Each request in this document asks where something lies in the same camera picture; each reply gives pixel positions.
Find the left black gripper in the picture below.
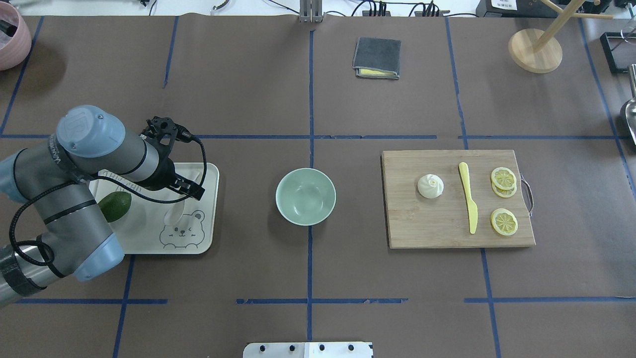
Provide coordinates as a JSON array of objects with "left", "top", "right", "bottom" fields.
[{"left": 158, "top": 160, "right": 206, "bottom": 201}]

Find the beige plastic spoon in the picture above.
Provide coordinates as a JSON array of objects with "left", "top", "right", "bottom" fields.
[{"left": 162, "top": 198, "right": 198, "bottom": 226}]

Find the white steamed bun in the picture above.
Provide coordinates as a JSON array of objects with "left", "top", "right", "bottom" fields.
[{"left": 416, "top": 173, "right": 445, "bottom": 199}]

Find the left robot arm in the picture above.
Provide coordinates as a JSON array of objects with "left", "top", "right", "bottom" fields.
[{"left": 1, "top": 105, "right": 204, "bottom": 307}]

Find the light green bowl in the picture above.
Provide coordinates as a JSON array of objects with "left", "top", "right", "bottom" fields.
[{"left": 275, "top": 168, "right": 337, "bottom": 226}]

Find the pink bowl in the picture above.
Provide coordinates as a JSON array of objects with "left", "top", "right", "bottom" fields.
[{"left": 0, "top": 1, "right": 32, "bottom": 71}]

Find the beige bear serving tray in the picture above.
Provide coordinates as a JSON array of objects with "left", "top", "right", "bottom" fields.
[{"left": 89, "top": 163, "right": 219, "bottom": 255}]

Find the green avocado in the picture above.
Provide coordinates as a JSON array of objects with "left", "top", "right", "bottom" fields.
[{"left": 98, "top": 192, "right": 132, "bottom": 223}]

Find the grey folded cloth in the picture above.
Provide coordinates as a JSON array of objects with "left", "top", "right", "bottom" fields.
[{"left": 352, "top": 37, "right": 401, "bottom": 80}]

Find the wooden cutting board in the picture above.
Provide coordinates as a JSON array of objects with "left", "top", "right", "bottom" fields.
[{"left": 382, "top": 150, "right": 536, "bottom": 249}]

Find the yellow plastic knife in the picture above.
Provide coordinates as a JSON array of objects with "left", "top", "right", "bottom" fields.
[{"left": 458, "top": 162, "right": 478, "bottom": 234}]

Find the upper lemon slice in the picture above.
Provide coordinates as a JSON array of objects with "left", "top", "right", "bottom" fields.
[{"left": 490, "top": 166, "right": 517, "bottom": 191}]

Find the single lemon slice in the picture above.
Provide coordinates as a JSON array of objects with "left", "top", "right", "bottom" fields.
[{"left": 490, "top": 208, "right": 518, "bottom": 236}]

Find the lower stacked lemon slice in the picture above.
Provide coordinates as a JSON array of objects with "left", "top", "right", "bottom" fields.
[{"left": 491, "top": 183, "right": 517, "bottom": 198}]

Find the wooden mug tree stand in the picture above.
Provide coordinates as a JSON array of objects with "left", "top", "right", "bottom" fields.
[{"left": 507, "top": 0, "right": 614, "bottom": 74}]

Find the metal scoop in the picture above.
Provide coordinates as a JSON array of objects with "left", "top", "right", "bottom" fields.
[{"left": 622, "top": 64, "right": 636, "bottom": 145}]

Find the black glass rack tray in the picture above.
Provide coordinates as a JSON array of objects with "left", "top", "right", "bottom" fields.
[{"left": 599, "top": 32, "right": 636, "bottom": 74}]

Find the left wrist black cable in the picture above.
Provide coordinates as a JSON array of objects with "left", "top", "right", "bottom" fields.
[{"left": 9, "top": 130, "right": 208, "bottom": 279}]

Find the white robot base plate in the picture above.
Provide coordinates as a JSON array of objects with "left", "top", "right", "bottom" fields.
[{"left": 242, "top": 341, "right": 374, "bottom": 358}]

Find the aluminium frame post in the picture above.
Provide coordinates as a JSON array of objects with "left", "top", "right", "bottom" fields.
[{"left": 299, "top": 0, "right": 324, "bottom": 23}]

